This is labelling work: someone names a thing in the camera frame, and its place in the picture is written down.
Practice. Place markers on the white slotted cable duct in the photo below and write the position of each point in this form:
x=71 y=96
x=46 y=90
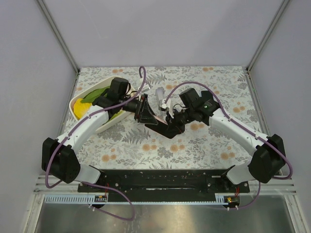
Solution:
x=75 y=199

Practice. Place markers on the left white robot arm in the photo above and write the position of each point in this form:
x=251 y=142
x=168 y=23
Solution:
x=59 y=156

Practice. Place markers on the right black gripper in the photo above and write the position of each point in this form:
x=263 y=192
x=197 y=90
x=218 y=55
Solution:
x=175 y=121

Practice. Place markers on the aluminium frame rail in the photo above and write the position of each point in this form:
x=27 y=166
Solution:
x=51 y=22

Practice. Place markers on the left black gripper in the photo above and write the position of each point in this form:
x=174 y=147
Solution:
x=141 y=109

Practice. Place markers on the phone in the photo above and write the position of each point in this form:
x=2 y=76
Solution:
x=161 y=120

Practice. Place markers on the floral patterned table mat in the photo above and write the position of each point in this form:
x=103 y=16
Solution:
x=130 y=145

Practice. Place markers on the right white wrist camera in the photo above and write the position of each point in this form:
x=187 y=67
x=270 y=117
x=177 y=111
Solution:
x=166 y=106

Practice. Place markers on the cream oval plastic tray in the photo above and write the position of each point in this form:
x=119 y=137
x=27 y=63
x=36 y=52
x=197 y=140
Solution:
x=101 y=84

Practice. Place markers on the yellow cabbage toy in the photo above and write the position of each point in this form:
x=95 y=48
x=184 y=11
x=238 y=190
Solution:
x=80 y=109

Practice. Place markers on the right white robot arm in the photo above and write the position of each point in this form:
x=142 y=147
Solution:
x=267 y=152

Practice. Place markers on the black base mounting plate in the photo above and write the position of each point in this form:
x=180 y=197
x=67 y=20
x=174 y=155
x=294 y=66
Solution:
x=170 y=185

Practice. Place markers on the green leaf toy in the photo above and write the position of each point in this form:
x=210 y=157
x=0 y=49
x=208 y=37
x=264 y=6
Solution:
x=89 y=98

